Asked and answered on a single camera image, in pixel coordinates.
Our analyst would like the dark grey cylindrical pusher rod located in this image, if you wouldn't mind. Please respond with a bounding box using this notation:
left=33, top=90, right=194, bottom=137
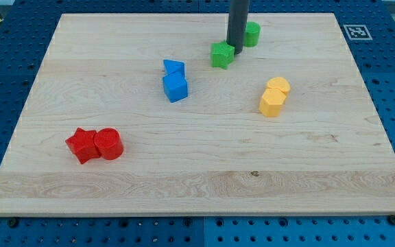
left=226, top=0, right=250, bottom=54

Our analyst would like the green star block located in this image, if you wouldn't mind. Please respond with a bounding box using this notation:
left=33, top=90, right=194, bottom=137
left=211, top=40, right=235, bottom=69

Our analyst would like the red star block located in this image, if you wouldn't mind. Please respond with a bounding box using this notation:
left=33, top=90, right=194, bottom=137
left=65, top=128, right=101, bottom=165

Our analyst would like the green cylinder block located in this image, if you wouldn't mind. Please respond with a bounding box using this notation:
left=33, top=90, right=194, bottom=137
left=243, top=21, right=261, bottom=47

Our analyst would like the yellow semicircle block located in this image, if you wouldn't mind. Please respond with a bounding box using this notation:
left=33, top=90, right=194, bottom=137
left=266, top=77, right=291, bottom=95

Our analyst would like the blue triangle block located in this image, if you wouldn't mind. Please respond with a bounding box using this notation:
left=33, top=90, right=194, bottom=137
left=163, top=59, right=185, bottom=77

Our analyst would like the yellow hexagon block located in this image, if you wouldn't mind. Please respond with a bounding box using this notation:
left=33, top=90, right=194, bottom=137
left=259, top=89, right=287, bottom=117

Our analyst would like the blue cube block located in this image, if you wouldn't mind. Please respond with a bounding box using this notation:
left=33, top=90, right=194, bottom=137
left=163, top=72, right=188, bottom=103

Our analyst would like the white fiducial marker tag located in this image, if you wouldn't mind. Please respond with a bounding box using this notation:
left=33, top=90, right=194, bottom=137
left=344, top=24, right=372, bottom=40

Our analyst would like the light wooden board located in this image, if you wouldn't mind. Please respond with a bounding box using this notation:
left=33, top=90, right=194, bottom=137
left=0, top=13, right=395, bottom=217

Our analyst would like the red cylinder block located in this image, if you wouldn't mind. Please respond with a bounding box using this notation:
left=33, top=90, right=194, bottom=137
left=94, top=128, right=124, bottom=160

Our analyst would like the black bolt front right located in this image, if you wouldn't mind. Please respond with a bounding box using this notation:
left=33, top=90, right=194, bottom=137
left=387, top=215, right=395, bottom=226

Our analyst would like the black bolt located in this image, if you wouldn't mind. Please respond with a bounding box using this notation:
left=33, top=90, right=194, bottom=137
left=387, top=215, right=395, bottom=226
left=7, top=217, right=19, bottom=228

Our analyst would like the black bolt front left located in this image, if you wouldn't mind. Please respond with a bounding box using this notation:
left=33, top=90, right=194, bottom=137
left=7, top=217, right=19, bottom=228

